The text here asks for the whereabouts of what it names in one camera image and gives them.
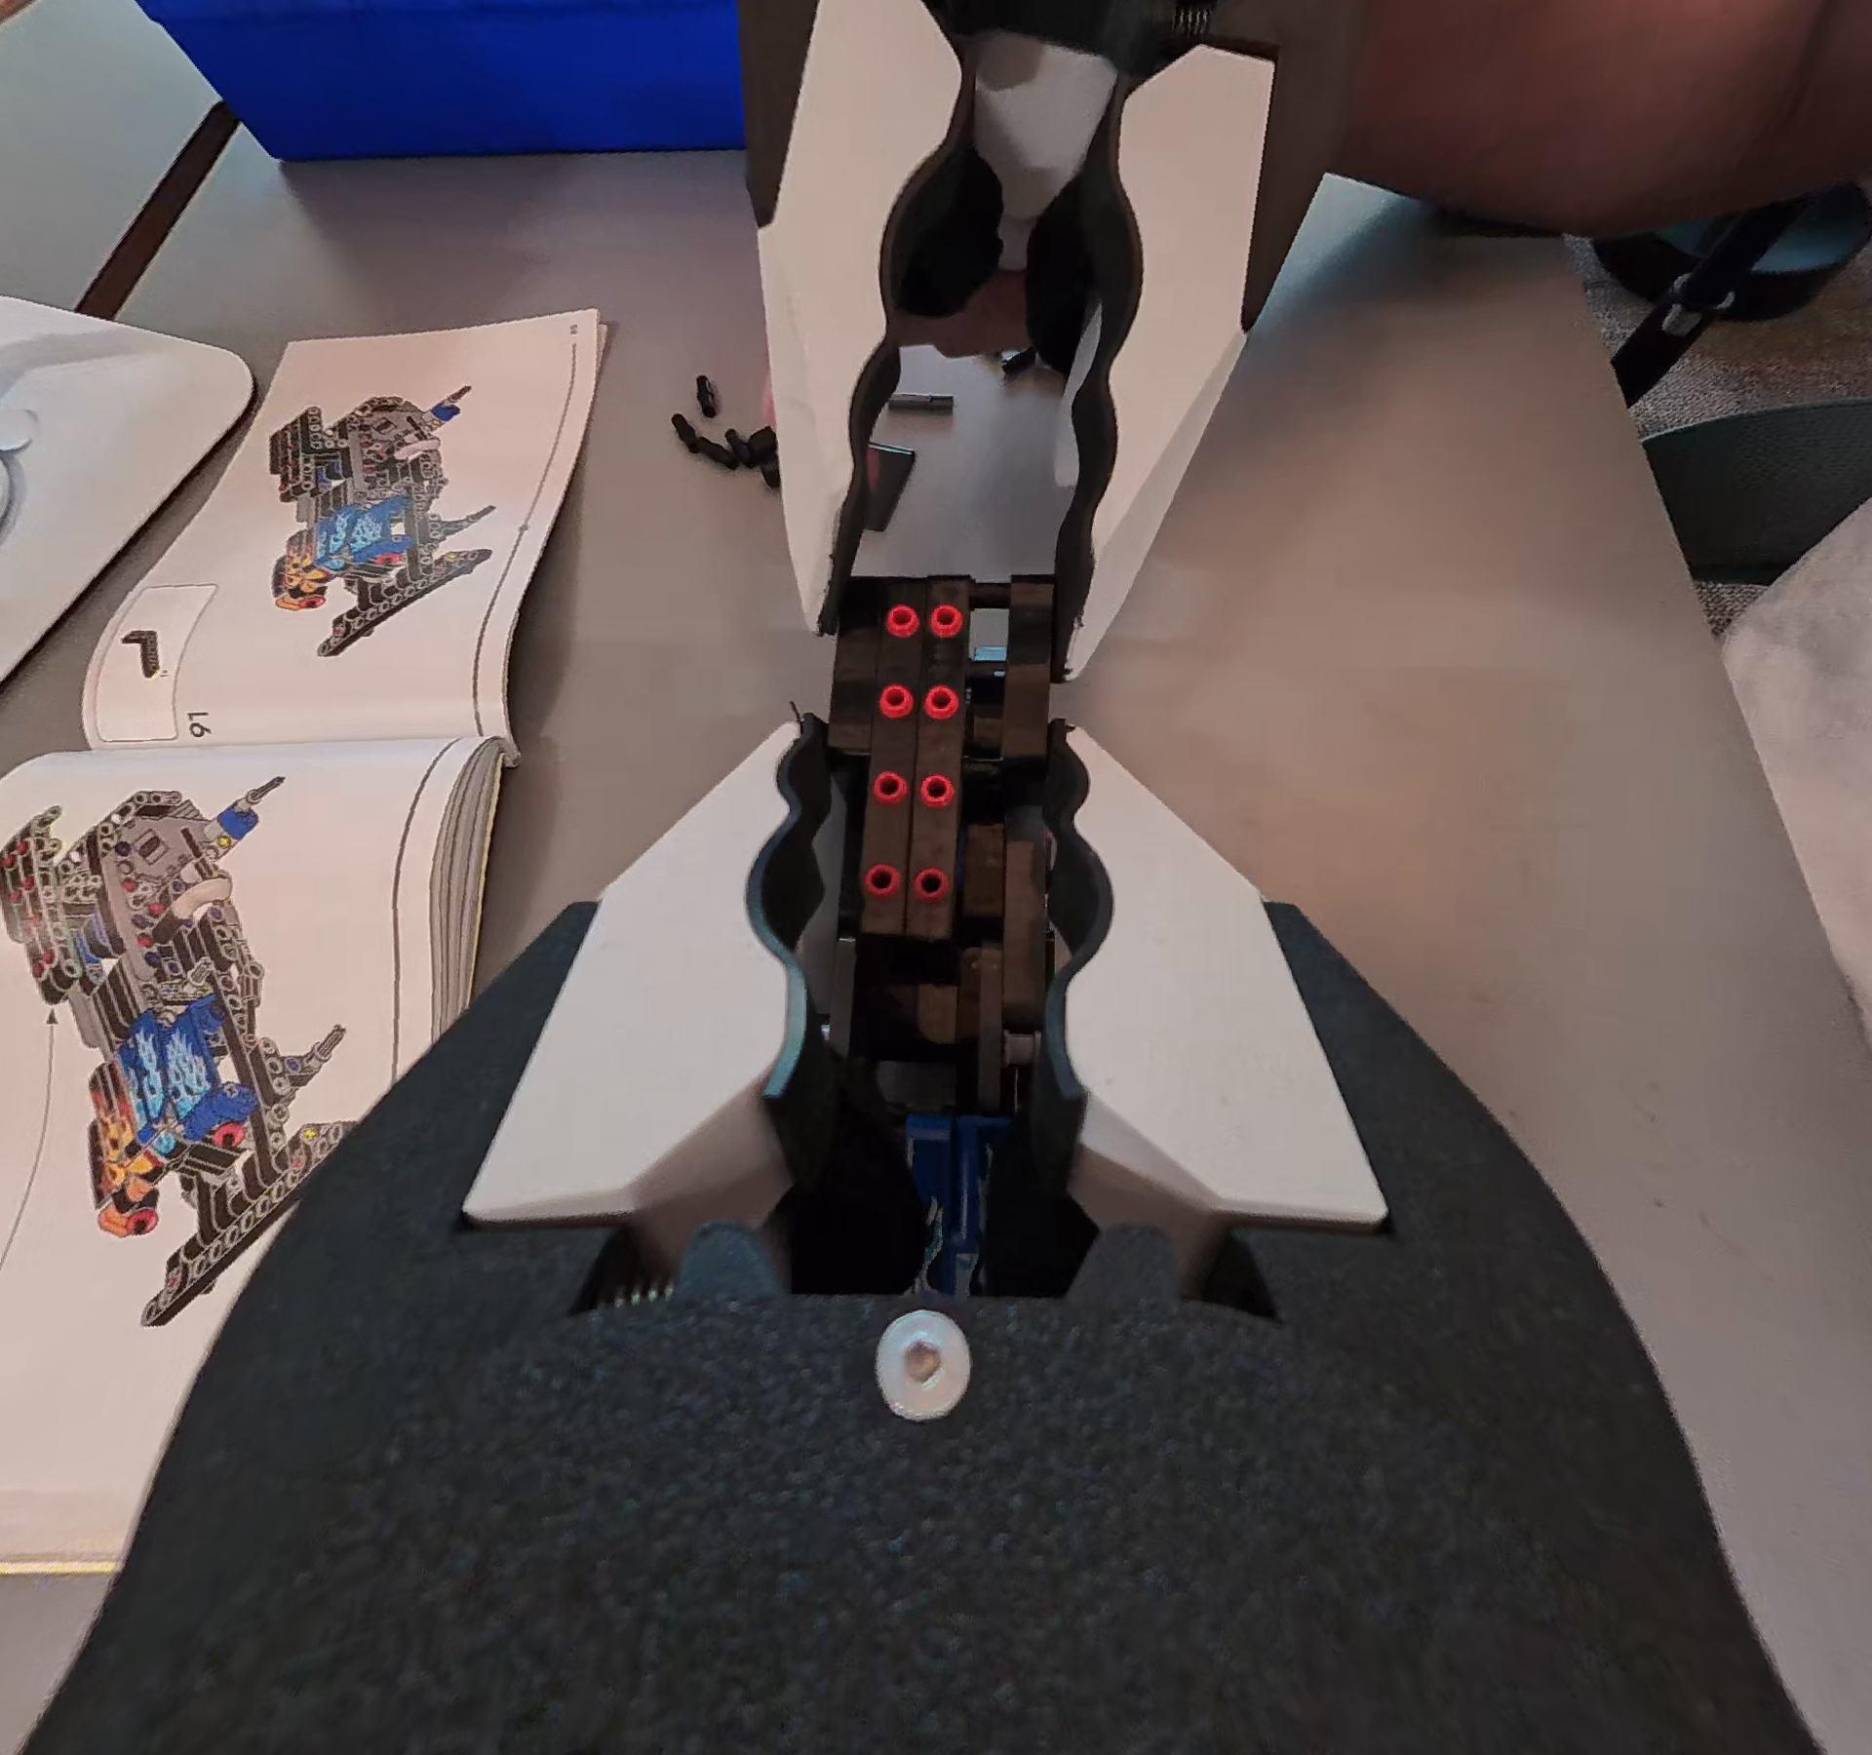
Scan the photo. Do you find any lego instruction booklet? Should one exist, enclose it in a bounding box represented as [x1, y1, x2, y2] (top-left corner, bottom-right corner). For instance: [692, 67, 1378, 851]
[0, 310, 608, 1574]

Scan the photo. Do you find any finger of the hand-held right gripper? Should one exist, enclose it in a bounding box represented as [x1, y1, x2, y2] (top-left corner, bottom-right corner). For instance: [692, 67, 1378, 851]
[753, 0, 979, 640]
[1049, 37, 1279, 685]

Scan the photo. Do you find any cluster of black lego pins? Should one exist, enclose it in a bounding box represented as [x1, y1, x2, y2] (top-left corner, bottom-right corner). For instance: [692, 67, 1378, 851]
[673, 376, 783, 489]

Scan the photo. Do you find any black office chair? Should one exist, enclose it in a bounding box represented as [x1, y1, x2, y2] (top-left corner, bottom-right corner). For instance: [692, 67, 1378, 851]
[1587, 183, 1872, 583]

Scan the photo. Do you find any black lego truck model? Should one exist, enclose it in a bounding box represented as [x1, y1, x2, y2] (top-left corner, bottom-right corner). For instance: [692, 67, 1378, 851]
[826, 569, 1091, 1294]

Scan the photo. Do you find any person's right forearm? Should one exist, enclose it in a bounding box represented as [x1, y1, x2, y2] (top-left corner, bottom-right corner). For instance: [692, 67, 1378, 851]
[1337, 0, 1872, 239]

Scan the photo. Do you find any blue plastic bin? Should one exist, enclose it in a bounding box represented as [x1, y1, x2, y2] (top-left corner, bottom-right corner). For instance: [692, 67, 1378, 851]
[65, 0, 762, 161]

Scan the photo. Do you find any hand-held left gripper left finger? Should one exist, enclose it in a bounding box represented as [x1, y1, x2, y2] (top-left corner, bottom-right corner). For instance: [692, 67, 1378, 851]
[465, 720, 839, 1228]

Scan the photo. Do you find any white plastic tray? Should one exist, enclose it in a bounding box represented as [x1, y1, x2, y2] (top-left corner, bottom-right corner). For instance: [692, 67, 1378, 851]
[0, 295, 258, 686]

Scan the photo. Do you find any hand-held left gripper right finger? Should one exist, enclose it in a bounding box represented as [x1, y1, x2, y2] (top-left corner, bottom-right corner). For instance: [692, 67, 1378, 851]
[1041, 721, 1388, 1228]

